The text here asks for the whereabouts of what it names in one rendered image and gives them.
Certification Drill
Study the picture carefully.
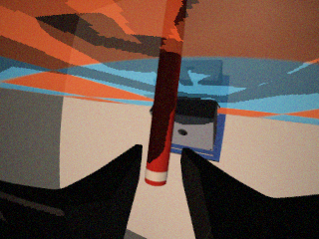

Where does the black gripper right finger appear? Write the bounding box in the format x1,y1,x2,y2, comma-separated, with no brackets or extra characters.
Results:
180,147,319,239

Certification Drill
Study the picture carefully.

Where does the grey square panel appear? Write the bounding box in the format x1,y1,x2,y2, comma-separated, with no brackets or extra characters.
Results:
171,99,220,151

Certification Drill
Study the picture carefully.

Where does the red peg with white band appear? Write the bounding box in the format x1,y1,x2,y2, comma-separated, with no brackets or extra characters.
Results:
145,52,182,186

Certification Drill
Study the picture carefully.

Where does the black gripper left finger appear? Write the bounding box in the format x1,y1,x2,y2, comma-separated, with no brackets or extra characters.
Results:
0,143,143,239

